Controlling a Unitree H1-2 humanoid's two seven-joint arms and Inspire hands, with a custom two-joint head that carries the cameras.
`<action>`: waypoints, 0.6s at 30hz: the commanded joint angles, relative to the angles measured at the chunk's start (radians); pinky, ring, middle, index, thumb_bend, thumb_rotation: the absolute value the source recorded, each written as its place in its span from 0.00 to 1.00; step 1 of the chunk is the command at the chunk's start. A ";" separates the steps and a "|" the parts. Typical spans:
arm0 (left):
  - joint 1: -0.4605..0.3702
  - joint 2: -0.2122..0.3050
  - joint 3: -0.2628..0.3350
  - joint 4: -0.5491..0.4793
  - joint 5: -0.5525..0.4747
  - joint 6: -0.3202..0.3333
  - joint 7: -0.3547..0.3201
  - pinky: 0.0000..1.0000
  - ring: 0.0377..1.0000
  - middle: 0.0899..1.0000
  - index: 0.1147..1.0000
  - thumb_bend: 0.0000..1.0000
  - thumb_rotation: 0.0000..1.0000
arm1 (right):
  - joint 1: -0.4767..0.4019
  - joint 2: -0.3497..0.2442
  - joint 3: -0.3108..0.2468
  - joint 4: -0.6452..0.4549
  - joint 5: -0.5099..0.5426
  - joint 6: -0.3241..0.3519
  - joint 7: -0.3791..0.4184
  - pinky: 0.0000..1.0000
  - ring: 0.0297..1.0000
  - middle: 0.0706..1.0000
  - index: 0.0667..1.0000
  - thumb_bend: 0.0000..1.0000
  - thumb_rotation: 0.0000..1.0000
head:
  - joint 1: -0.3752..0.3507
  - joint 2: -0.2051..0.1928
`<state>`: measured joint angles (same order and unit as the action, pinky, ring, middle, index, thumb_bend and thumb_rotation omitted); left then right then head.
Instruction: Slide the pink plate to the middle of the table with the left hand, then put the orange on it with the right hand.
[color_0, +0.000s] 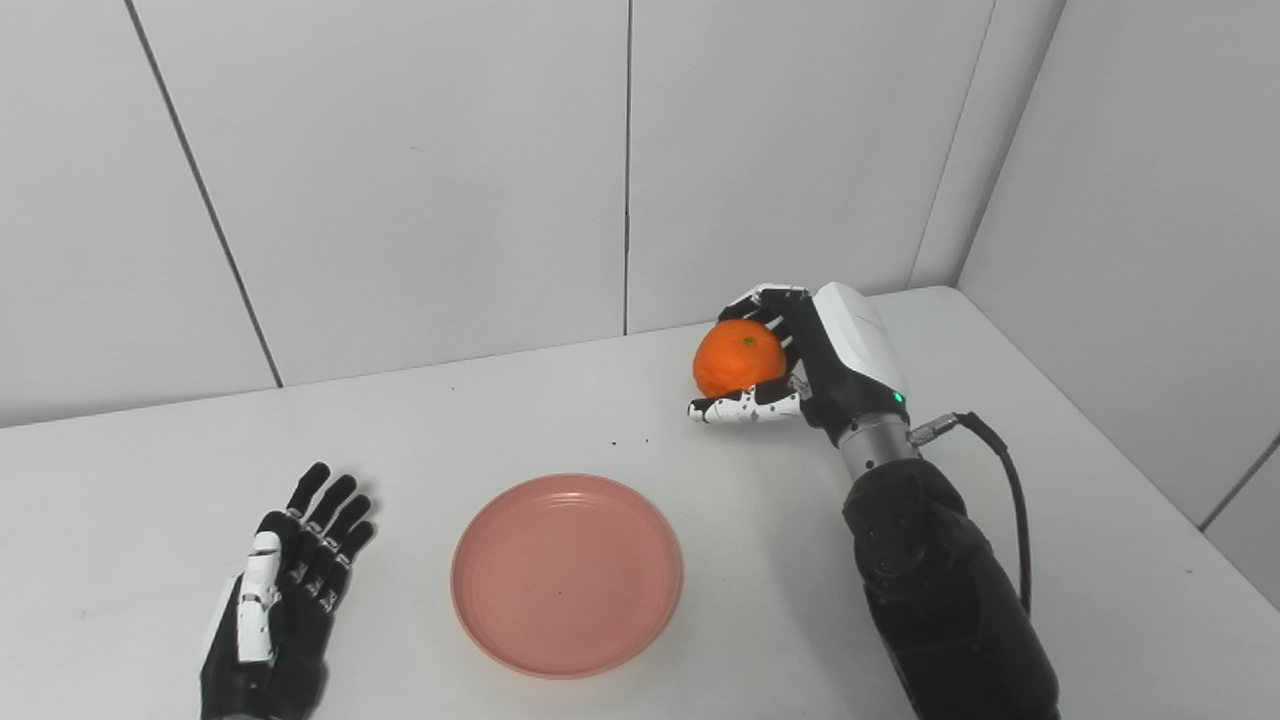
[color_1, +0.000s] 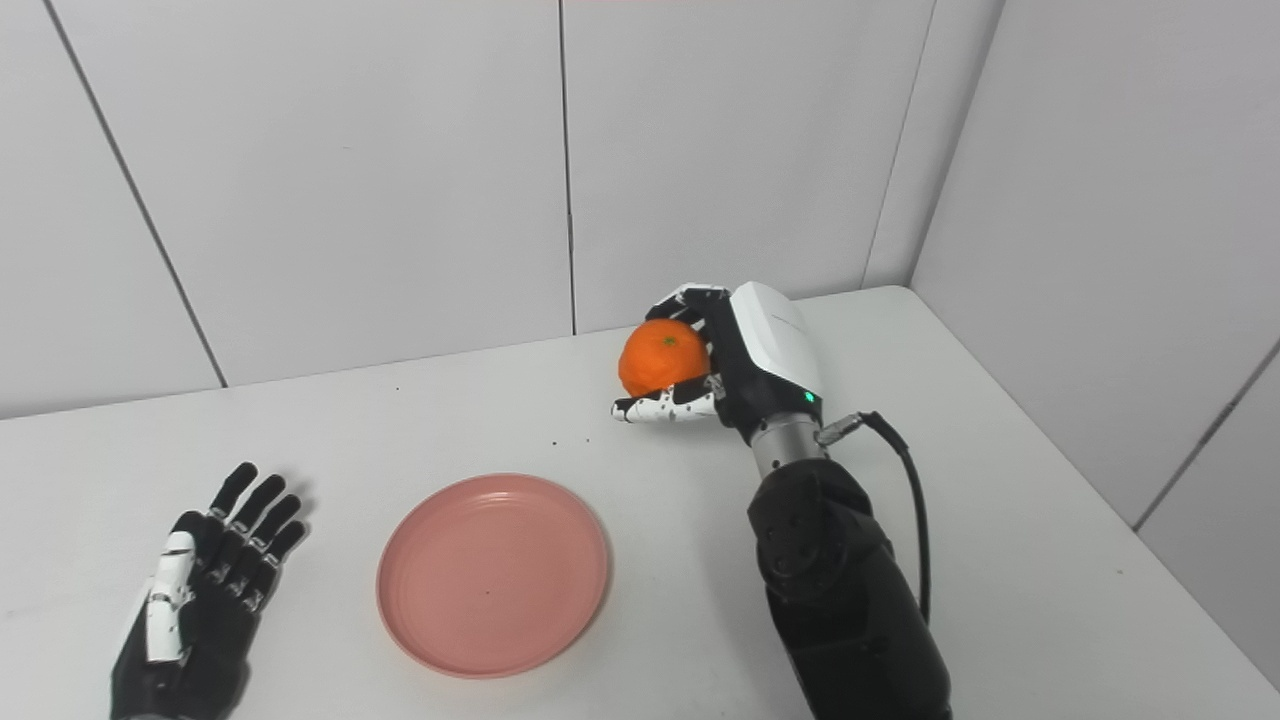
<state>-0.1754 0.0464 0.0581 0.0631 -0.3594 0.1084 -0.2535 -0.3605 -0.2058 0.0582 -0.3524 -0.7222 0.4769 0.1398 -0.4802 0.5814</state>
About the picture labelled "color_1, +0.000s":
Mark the orange fruit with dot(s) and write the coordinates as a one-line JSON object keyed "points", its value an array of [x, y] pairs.
{"points": [[662, 358]]}

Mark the pink round plate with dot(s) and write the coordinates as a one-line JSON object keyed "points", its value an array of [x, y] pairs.
{"points": [[492, 576]]}

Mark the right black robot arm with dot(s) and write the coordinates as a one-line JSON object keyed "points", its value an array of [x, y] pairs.
{"points": [[840, 600]]}

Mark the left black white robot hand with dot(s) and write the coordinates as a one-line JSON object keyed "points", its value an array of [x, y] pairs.
{"points": [[200, 630]]}

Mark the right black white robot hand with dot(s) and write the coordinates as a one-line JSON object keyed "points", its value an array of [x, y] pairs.
{"points": [[770, 360]]}

